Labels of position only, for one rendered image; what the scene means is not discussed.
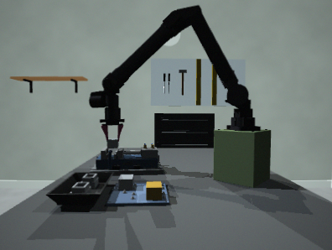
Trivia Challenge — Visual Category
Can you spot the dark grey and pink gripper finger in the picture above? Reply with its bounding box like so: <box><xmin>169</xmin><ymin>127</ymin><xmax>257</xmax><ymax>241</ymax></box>
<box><xmin>101</xmin><ymin>126</ymin><xmax>108</xmax><ymax>141</ymax></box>
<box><xmin>117</xmin><ymin>125</ymin><xmax>123</xmax><ymax>142</ymax></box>

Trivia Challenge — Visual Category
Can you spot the yellow block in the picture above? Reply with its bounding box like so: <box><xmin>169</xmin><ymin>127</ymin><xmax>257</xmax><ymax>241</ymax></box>
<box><xmin>146</xmin><ymin>181</ymin><xmax>162</xmax><ymax>201</ymax></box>

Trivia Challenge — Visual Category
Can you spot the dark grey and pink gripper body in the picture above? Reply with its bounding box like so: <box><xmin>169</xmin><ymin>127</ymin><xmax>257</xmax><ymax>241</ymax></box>
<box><xmin>100</xmin><ymin>107</ymin><xmax>125</xmax><ymax>126</ymax></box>

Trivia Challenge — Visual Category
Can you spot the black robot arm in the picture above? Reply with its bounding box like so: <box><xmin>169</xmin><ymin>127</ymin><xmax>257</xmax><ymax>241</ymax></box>
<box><xmin>89</xmin><ymin>5</ymin><xmax>261</xmax><ymax>131</ymax></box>

